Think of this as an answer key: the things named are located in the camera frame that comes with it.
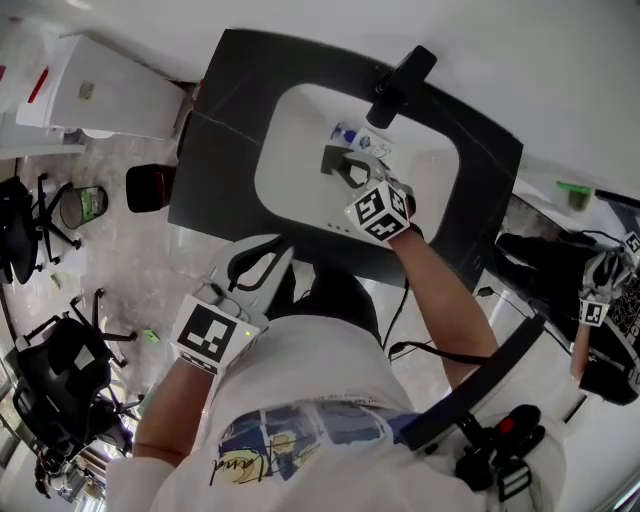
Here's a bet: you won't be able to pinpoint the green bottle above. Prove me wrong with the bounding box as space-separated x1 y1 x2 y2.
557 180 594 211

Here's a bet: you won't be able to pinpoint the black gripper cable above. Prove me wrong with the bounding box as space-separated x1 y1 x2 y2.
382 284 494 366

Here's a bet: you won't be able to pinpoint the black trash bin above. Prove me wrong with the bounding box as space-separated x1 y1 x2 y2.
125 163 176 214

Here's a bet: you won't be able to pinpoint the black sink vanity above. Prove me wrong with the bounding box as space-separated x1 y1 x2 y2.
167 28 525 291

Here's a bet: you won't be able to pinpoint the person's white printed shirt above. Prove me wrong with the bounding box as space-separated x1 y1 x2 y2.
104 314 569 512

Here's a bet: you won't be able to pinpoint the black chest-mounted tablet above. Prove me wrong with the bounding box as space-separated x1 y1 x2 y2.
399 314 546 451

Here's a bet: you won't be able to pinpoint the blue and white bottle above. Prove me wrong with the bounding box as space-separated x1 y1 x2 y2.
332 121 396 159

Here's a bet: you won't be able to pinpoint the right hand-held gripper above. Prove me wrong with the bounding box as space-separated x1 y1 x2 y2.
335 152 415 243

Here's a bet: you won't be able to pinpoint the white water dispenser cabinet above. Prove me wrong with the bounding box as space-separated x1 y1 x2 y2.
14 33 184 141

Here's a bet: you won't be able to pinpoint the person's left forearm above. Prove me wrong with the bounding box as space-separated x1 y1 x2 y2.
132 344 221 469

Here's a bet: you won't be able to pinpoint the person's right forearm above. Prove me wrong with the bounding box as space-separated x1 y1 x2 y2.
387 224 501 396

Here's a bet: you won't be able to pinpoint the person's black trousers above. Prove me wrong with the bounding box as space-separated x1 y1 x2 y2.
264 262 384 346

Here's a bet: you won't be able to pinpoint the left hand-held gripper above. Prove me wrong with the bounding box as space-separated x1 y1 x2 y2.
169 234 296 376

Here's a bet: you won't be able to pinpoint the black faucet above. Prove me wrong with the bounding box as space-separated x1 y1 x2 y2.
365 45 437 129

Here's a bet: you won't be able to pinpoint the white sink basin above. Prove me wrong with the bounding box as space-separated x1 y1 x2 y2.
253 83 460 236

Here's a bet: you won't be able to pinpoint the black chest mount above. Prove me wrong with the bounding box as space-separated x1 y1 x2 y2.
454 404 546 506

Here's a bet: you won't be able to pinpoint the white shelf unit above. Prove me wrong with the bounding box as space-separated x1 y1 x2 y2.
0 112 86 161

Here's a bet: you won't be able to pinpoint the mesh wastebasket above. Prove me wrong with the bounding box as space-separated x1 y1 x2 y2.
59 185 110 231

